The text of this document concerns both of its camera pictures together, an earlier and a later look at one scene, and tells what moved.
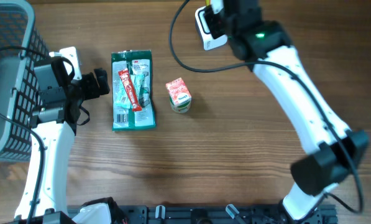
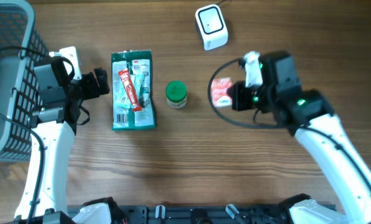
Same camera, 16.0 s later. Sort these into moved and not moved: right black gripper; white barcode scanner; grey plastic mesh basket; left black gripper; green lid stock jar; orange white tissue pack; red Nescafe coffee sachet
Moved: right black gripper; green lid stock jar; orange white tissue pack
Not moved: grey plastic mesh basket; left black gripper; red Nescafe coffee sachet; white barcode scanner
